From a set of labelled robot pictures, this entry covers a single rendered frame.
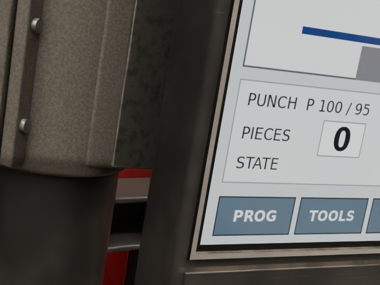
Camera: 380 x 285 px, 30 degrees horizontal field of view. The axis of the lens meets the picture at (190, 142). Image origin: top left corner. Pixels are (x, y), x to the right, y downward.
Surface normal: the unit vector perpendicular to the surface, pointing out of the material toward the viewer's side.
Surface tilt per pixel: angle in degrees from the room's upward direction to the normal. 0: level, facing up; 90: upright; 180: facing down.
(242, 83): 90
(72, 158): 90
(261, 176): 90
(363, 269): 90
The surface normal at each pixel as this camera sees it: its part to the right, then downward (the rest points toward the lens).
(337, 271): 0.45, 0.25
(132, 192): 0.16, -0.97
